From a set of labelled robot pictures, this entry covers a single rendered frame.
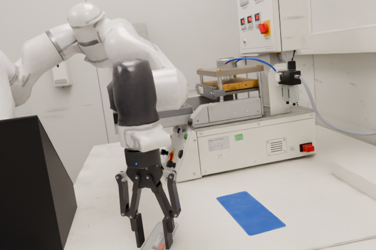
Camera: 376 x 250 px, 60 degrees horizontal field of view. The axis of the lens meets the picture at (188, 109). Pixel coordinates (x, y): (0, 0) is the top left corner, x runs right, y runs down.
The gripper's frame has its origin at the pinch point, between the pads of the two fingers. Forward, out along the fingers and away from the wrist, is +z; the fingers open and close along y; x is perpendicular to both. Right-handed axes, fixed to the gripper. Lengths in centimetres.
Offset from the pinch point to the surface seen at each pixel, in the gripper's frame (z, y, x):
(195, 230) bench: 4.6, -7.0, -9.4
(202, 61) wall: -30, 27, -200
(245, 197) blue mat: 4.5, -17.9, -27.8
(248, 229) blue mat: 4.5, -19.9, -10.5
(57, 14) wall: -77, 125, -159
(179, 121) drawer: -15.3, 4.8, -45.5
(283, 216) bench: 4.5, -28.4, -17.2
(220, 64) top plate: -33, -9, -62
